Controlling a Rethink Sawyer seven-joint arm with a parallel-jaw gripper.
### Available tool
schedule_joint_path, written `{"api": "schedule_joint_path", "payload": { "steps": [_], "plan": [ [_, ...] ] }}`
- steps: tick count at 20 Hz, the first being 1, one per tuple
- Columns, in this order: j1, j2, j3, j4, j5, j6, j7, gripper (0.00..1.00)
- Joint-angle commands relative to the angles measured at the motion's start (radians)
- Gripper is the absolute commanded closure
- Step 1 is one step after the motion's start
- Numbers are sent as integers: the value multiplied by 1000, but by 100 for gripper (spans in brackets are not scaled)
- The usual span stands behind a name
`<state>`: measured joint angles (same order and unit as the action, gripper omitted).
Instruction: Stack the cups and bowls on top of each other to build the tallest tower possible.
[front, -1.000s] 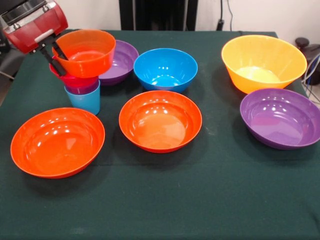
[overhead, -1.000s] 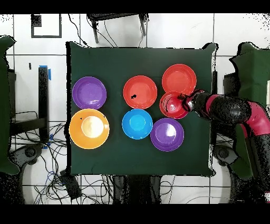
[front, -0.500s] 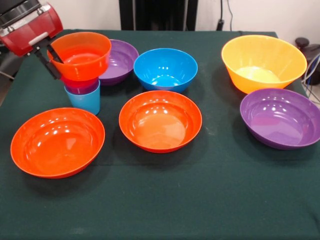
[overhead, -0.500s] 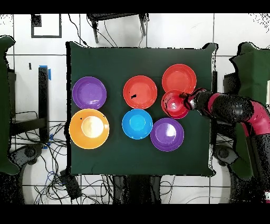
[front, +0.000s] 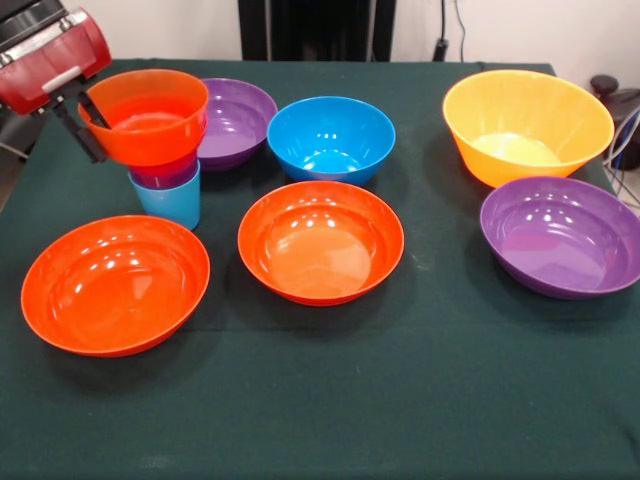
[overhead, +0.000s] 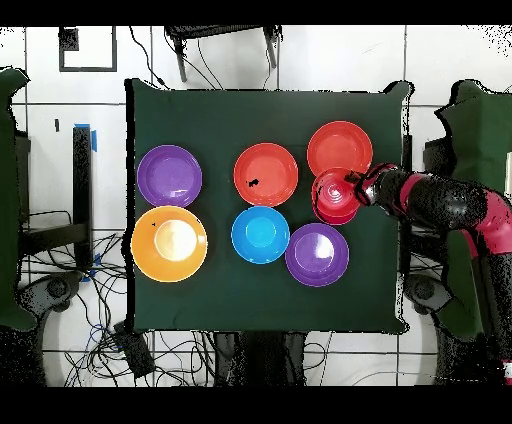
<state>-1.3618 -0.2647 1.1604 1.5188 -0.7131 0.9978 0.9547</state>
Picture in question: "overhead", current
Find green cloth covered table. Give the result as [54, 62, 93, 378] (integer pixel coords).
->
[0, 66, 39, 332]
[434, 78, 512, 339]

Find blue tape strip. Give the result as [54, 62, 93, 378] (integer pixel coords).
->
[74, 122, 98, 153]

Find blue network cable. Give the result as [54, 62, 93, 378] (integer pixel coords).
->
[85, 323, 121, 353]

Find small deep orange bowl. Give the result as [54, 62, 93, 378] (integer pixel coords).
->
[310, 166, 363, 218]

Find purple plastic bowl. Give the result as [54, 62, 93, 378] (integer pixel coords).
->
[284, 222, 350, 288]
[136, 144, 204, 208]

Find black floor cable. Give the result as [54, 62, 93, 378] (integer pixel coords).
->
[128, 25, 169, 89]

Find black metal chair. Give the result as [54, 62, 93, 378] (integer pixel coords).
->
[164, 24, 283, 84]

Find dark green tablecloth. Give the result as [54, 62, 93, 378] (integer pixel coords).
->
[124, 77, 413, 333]

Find wide red-orange bowl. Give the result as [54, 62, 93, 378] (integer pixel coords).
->
[233, 142, 300, 208]
[306, 120, 374, 177]

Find large yellow-orange bowl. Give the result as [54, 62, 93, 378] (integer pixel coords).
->
[130, 205, 209, 284]

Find black square frame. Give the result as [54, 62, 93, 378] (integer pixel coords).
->
[58, 25, 118, 73]

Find black table frame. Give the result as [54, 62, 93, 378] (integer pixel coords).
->
[17, 125, 95, 273]

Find blue plastic bowl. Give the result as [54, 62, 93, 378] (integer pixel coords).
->
[230, 205, 291, 265]

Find black power brick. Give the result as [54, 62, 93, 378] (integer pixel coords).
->
[112, 321, 156, 379]

